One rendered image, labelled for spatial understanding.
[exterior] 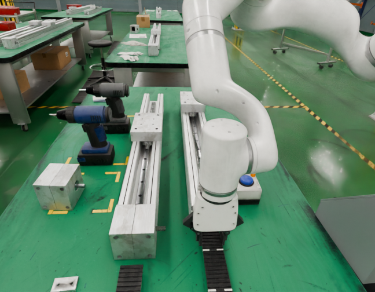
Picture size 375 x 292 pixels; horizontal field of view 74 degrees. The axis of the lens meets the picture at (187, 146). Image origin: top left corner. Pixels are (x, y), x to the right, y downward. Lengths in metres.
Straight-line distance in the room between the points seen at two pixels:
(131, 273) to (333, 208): 0.54
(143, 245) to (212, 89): 0.39
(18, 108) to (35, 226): 2.28
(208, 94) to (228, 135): 0.12
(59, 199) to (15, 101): 2.25
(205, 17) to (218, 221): 0.45
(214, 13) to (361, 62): 0.43
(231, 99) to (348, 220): 0.43
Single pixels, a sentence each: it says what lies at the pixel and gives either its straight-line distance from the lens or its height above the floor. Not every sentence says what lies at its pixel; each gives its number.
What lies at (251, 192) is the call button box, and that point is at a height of 0.83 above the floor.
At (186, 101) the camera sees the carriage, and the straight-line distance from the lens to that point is 1.15.
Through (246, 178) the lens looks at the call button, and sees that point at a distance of 0.80.
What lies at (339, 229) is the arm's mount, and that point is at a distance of 0.79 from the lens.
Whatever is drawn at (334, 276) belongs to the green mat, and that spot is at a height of 0.78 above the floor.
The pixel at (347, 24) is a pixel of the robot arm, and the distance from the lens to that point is 0.77.
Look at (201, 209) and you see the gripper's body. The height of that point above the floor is 0.94.
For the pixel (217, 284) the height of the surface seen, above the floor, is 0.81.
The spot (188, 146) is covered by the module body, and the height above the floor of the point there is 0.86.
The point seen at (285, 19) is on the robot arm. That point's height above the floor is 1.28.
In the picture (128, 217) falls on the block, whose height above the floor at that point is 0.87.
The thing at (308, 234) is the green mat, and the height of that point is 0.78.
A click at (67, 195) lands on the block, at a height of 0.84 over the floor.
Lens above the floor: 1.34
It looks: 32 degrees down
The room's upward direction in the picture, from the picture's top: 2 degrees clockwise
